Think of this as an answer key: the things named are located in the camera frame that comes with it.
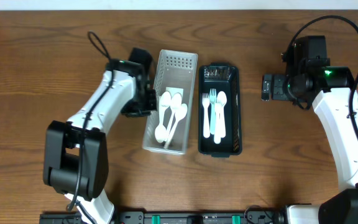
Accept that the light blue fork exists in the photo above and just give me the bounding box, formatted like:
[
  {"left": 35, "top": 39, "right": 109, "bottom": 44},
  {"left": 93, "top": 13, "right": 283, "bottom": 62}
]
[{"left": 209, "top": 88, "right": 217, "bottom": 134}]

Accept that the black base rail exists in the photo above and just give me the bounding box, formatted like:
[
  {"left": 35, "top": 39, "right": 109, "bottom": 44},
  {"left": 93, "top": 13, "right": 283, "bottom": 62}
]
[{"left": 39, "top": 210, "right": 288, "bottom": 224}]

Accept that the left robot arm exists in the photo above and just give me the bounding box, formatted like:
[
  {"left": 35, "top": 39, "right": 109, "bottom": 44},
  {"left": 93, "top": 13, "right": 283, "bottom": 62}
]
[{"left": 39, "top": 48, "right": 157, "bottom": 223}]

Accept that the clear plastic basket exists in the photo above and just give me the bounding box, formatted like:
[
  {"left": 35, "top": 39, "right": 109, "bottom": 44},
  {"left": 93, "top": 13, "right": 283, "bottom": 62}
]
[{"left": 142, "top": 50, "right": 198, "bottom": 155}]

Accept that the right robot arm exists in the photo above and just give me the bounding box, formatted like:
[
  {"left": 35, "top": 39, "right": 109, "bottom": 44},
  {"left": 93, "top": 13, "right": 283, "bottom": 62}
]
[{"left": 261, "top": 35, "right": 358, "bottom": 223}]

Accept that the black plastic basket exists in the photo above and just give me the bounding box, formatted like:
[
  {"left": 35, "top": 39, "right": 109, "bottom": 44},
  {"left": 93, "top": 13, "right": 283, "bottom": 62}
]
[{"left": 198, "top": 63, "right": 242, "bottom": 157}]

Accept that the white fork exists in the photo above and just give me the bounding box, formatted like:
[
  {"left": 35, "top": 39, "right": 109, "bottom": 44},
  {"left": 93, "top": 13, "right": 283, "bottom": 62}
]
[
  {"left": 214, "top": 100, "right": 222, "bottom": 144},
  {"left": 201, "top": 93, "right": 210, "bottom": 139}
]

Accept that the white spoon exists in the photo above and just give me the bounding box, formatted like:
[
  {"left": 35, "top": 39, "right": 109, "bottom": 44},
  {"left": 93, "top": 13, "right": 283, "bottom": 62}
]
[
  {"left": 164, "top": 103, "right": 188, "bottom": 149},
  {"left": 158, "top": 91, "right": 172, "bottom": 125},
  {"left": 217, "top": 91, "right": 227, "bottom": 138},
  {"left": 167, "top": 93, "right": 182, "bottom": 136}
]

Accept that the white spoon handle up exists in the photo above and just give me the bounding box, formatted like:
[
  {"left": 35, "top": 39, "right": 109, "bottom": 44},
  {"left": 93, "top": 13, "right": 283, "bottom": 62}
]
[{"left": 154, "top": 96, "right": 167, "bottom": 144}]

